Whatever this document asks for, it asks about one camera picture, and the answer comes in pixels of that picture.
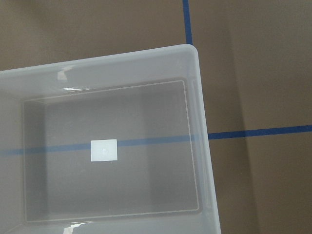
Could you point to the white label in box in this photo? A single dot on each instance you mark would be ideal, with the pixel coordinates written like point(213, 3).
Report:
point(104, 150)

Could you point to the translucent plastic storage box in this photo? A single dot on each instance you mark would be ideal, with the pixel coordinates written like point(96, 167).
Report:
point(151, 102)

